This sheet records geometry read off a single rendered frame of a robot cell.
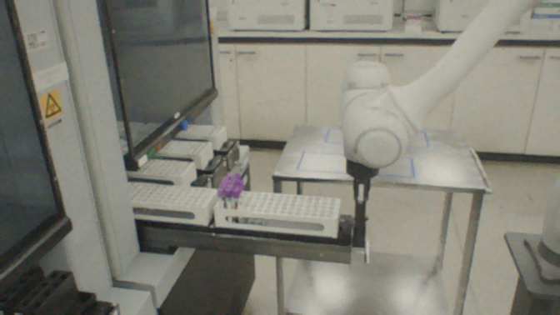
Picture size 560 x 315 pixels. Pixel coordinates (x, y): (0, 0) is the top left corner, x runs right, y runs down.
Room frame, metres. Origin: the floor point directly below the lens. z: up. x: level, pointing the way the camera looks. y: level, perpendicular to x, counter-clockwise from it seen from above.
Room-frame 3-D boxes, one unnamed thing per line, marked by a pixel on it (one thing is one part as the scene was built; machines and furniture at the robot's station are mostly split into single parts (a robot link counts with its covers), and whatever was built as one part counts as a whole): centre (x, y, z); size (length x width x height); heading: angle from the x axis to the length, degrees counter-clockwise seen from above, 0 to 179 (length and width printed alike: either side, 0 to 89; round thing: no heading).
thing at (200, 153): (1.38, 0.36, 0.83); 0.30 x 0.10 x 0.06; 77
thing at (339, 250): (1.02, 0.13, 0.78); 0.73 x 0.14 x 0.09; 77
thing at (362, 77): (0.93, -0.19, 1.14); 0.13 x 0.11 x 0.16; 174
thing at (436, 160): (1.40, -0.33, 0.41); 0.67 x 0.46 x 0.82; 78
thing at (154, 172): (1.23, 0.39, 0.83); 0.30 x 0.10 x 0.06; 77
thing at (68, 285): (0.67, 0.42, 0.85); 0.12 x 0.02 x 0.06; 168
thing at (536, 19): (3.38, -1.94, 0.94); 0.23 x 0.13 x 0.07; 82
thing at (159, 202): (1.06, 0.31, 0.83); 0.30 x 0.10 x 0.06; 77
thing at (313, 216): (0.99, 0.00, 0.83); 0.30 x 0.10 x 0.06; 77
